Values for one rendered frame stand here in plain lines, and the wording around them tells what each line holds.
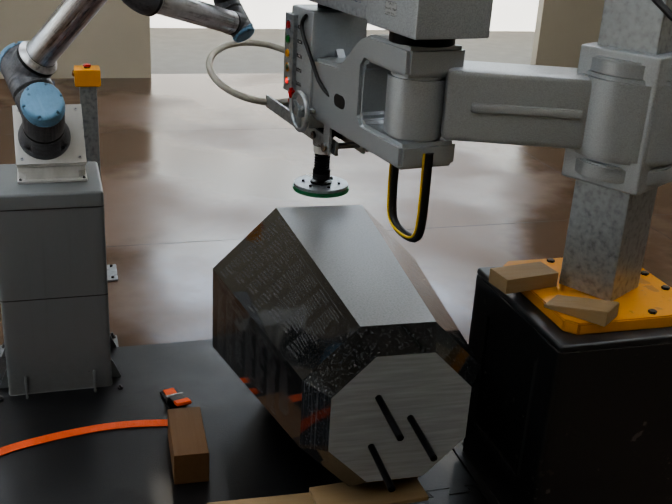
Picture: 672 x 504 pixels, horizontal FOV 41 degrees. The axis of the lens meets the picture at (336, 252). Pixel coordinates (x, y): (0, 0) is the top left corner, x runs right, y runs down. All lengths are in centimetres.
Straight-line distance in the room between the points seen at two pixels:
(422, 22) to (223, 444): 172
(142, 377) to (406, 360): 163
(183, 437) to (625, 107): 182
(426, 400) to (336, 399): 27
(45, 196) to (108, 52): 616
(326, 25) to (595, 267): 124
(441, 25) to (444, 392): 104
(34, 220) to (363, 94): 133
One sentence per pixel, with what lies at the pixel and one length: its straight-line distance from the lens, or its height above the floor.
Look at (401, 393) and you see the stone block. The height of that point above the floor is 65.
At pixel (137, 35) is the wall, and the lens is 957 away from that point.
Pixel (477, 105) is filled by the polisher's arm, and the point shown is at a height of 137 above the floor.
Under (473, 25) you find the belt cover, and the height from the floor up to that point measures 161.
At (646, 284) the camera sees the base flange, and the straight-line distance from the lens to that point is 319.
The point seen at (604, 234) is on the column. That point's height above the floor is 99.
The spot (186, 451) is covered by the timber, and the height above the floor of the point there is 13.
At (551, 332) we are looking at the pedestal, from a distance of 282.
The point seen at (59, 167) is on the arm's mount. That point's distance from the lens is 360.
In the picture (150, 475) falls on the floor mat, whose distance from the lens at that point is 331.
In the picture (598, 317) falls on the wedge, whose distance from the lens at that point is 282.
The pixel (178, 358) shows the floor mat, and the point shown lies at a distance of 401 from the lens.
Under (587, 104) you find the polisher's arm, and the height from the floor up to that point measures 140.
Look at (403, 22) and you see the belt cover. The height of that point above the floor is 161.
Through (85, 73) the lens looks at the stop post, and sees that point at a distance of 451.
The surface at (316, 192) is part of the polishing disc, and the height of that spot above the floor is 87.
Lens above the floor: 196
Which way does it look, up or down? 22 degrees down
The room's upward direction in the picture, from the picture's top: 3 degrees clockwise
